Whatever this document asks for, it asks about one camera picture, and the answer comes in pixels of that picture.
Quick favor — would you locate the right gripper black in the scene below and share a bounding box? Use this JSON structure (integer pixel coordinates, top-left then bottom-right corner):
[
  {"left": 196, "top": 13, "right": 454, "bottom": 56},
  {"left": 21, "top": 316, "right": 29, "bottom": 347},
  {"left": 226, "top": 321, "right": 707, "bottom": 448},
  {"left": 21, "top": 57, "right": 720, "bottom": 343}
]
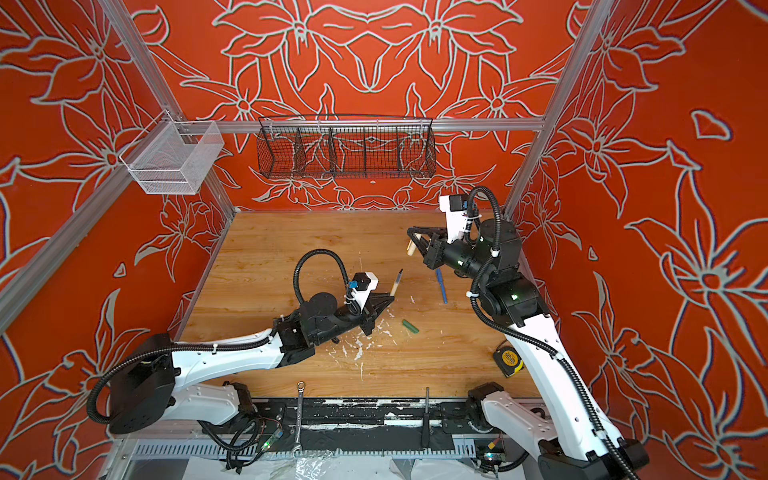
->
[{"left": 408, "top": 223, "right": 499, "bottom": 286}]

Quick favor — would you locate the blue pen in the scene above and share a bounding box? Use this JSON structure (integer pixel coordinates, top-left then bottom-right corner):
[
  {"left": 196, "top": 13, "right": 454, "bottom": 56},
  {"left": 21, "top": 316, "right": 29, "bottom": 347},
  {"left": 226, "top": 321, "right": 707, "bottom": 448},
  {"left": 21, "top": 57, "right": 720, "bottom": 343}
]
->
[{"left": 435, "top": 267, "right": 448, "bottom": 305}]

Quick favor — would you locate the green pen cap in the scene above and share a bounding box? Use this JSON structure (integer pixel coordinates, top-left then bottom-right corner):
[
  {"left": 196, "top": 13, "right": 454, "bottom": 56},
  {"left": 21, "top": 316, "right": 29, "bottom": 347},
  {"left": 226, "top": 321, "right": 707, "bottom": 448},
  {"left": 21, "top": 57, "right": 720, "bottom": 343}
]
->
[{"left": 402, "top": 320, "right": 420, "bottom": 334}]

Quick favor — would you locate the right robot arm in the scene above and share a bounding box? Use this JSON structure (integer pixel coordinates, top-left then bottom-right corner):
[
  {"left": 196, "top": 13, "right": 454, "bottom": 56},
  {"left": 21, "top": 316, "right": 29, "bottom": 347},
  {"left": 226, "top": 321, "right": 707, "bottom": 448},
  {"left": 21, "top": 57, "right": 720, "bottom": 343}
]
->
[{"left": 407, "top": 186, "right": 649, "bottom": 479}]

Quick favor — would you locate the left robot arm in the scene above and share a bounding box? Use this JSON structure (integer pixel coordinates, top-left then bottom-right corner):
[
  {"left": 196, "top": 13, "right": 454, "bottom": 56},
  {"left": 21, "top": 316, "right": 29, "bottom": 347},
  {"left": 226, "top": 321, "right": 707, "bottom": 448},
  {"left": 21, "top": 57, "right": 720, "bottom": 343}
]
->
[{"left": 86, "top": 249, "right": 395, "bottom": 435}]

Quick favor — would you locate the silver wrench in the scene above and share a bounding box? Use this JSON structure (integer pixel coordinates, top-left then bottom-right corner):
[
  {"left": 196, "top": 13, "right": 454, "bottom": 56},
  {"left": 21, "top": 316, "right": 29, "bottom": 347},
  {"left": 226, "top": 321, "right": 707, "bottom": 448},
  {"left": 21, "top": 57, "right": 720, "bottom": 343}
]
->
[{"left": 291, "top": 381, "right": 306, "bottom": 457}]

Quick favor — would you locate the black clamp bar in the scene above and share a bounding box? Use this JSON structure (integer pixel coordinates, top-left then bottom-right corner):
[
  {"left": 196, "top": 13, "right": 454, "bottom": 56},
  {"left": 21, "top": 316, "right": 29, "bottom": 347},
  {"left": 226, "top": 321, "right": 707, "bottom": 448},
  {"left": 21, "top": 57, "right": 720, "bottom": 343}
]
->
[{"left": 421, "top": 387, "right": 431, "bottom": 450}]

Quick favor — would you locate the yellow black tape measure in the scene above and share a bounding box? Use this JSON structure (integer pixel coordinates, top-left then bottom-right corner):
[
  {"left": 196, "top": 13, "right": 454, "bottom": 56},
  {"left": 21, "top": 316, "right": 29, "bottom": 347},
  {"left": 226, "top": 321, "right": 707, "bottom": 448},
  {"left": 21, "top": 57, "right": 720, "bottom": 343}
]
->
[{"left": 492, "top": 344, "right": 524, "bottom": 378}]

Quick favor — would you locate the clear plastic bin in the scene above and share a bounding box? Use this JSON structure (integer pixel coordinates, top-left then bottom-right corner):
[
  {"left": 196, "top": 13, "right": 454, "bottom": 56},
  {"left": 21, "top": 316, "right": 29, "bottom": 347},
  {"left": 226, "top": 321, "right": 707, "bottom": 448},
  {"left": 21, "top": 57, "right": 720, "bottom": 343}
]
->
[{"left": 119, "top": 111, "right": 224, "bottom": 195}]

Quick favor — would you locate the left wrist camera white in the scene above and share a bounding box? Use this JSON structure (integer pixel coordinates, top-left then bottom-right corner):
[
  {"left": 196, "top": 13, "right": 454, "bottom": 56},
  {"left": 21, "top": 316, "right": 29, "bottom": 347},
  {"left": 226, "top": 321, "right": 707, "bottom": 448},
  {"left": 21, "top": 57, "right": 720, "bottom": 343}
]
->
[{"left": 348, "top": 272, "right": 379, "bottom": 309}]

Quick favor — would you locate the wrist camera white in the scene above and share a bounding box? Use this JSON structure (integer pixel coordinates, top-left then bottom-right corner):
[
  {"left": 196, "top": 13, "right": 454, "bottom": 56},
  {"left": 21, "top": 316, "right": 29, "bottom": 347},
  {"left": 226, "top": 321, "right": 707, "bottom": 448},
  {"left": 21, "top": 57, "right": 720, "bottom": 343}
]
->
[
  {"left": 439, "top": 194, "right": 468, "bottom": 243},
  {"left": 348, "top": 272, "right": 379, "bottom": 309}
]

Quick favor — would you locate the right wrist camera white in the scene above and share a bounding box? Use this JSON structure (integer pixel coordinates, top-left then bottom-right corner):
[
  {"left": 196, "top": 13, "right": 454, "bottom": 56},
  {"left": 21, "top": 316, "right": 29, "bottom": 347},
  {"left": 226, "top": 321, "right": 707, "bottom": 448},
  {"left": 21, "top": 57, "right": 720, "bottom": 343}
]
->
[{"left": 439, "top": 194, "right": 468, "bottom": 243}]

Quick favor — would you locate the black mounting base plate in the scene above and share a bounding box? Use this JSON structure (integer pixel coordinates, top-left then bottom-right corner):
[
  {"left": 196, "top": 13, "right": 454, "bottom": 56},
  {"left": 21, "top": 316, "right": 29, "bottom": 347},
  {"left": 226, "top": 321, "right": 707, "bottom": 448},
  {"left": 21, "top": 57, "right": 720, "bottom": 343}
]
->
[{"left": 253, "top": 397, "right": 513, "bottom": 455}]

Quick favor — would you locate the black wire basket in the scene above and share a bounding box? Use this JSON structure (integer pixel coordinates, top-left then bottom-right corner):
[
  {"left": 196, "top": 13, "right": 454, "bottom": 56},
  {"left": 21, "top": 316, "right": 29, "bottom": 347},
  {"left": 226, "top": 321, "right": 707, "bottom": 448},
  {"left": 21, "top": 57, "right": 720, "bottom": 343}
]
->
[{"left": 256, "top": 115, "right": 437, "bottom": 180}]

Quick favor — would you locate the grey slotted cable duct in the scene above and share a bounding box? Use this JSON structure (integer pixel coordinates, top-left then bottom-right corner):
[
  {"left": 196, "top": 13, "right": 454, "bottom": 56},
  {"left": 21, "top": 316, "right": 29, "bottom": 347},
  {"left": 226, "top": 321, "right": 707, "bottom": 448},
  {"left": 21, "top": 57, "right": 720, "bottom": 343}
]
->
[{"left": 129, "top": 438, "right": 477, "bottom": 461}]

